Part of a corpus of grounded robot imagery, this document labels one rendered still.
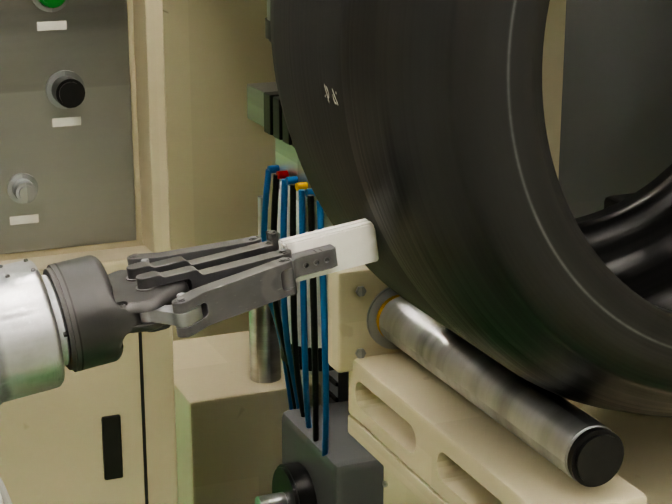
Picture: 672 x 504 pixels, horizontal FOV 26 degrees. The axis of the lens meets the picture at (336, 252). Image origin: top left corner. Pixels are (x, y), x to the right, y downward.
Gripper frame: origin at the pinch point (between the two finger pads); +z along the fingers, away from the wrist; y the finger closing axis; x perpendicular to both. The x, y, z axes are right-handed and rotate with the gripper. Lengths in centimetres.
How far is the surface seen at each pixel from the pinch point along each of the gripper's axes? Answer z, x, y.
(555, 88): 33.9, -1.2, 24.8
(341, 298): 8.8, 12.9, 22.6
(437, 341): 12.6, 14.3, 11.0
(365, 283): 11.3, 12.1, 22.5
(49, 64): -7, -7, 55
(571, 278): 12.4, 1.8, -12.5
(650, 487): 25.4, 27.4, -0.4
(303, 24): 2.2, -15.5, 5.1
